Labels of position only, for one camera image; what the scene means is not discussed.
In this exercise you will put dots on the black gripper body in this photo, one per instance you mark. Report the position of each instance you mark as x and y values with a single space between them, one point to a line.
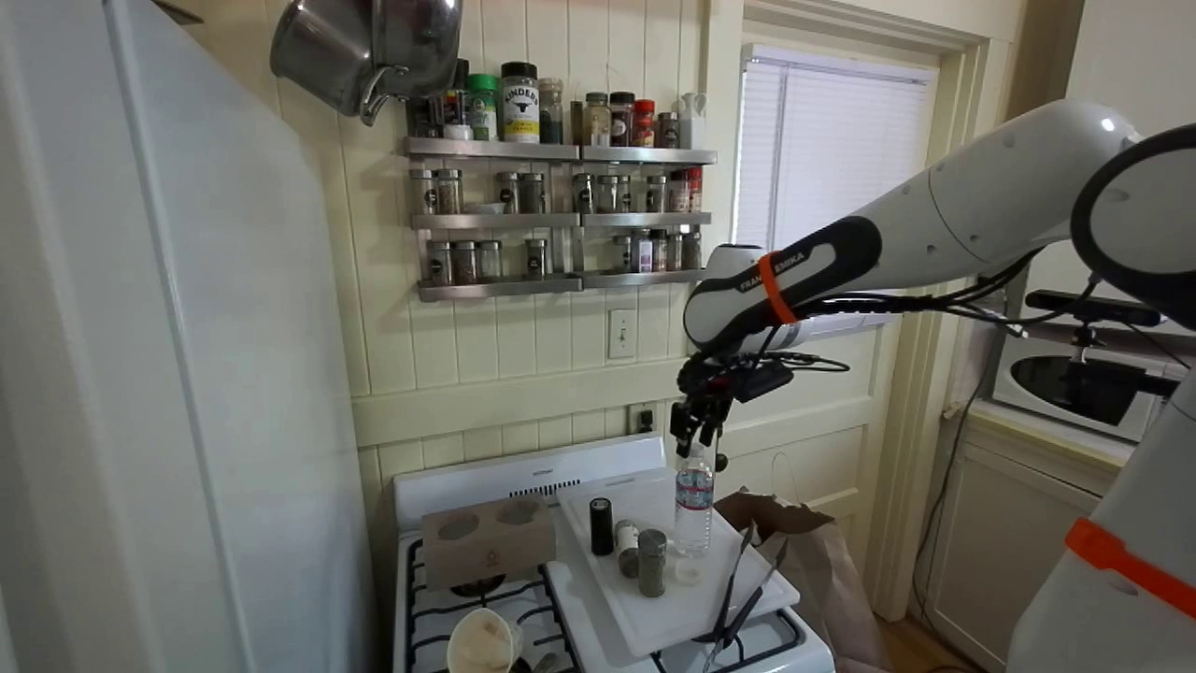
713 386

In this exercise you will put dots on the clear plastic water bottle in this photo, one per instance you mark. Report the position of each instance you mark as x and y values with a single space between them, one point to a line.
697 491

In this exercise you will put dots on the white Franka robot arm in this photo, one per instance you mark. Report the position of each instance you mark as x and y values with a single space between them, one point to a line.
972 209

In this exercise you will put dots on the black cylinder shaker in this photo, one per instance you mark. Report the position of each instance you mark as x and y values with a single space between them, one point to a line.
601 530

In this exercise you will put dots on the small white labelled shaker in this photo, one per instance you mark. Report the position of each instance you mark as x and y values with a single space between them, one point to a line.
626 547

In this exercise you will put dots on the grey cylinder shaker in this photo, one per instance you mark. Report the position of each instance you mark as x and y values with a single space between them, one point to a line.
652 561

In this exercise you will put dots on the black tongs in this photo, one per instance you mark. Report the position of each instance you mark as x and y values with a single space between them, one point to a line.
733 596

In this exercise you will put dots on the white cutting board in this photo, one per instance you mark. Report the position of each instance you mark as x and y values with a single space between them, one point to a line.
694 600

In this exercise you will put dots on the brown paper bag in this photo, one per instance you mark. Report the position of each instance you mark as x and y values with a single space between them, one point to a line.
822 572

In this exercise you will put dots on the white gas stove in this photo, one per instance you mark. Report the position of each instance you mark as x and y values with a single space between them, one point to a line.
498 479

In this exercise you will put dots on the metal spice rack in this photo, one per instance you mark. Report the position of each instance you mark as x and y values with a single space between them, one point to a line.
562 222

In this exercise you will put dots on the white window blind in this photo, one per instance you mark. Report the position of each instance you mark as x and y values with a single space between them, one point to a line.
807 152

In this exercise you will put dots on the red spice jar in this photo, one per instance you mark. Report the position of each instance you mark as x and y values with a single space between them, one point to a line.
643 126

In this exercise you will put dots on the white bowl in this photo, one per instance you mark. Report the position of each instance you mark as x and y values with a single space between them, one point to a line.
481 642

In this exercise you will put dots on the cream kitchen cabinet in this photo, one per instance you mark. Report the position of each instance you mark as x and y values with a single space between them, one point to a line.
1012 524

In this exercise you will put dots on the large white-label spice jar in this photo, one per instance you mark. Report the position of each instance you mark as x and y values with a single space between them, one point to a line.
520 111

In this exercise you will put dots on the green-lid spice jar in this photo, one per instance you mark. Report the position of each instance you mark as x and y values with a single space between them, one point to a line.
485 111

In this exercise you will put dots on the white microwave oven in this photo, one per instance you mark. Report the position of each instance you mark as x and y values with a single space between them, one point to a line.
1085 394

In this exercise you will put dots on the dark spice jar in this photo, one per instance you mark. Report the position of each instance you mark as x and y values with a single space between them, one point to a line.
425 117

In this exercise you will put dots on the hanging steel pan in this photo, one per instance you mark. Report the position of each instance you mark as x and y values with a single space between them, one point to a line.
421 39

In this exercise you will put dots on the hanging steel pot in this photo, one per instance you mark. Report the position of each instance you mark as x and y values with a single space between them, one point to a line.
324 52

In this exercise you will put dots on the white refrigerator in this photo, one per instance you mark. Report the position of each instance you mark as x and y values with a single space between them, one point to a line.
163 374

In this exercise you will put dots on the black wall outlet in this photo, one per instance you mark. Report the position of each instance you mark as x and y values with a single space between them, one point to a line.
643 420

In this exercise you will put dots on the cream light switch plate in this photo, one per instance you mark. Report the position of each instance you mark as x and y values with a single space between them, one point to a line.
622 333

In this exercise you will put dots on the black camera bar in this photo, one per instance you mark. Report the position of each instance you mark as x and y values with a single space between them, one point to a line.
1089 305

